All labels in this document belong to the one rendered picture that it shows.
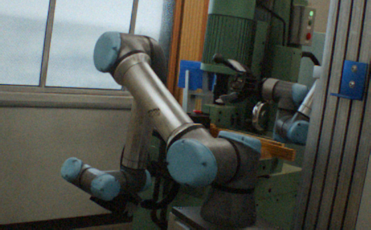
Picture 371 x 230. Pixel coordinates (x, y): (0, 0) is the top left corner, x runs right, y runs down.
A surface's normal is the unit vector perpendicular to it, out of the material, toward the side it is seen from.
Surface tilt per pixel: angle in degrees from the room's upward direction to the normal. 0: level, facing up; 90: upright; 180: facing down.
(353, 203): 90
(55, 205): 90
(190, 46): 87
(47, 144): 90
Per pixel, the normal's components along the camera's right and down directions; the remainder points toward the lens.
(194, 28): 0.68, 0.12
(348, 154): -0.87, -0.07
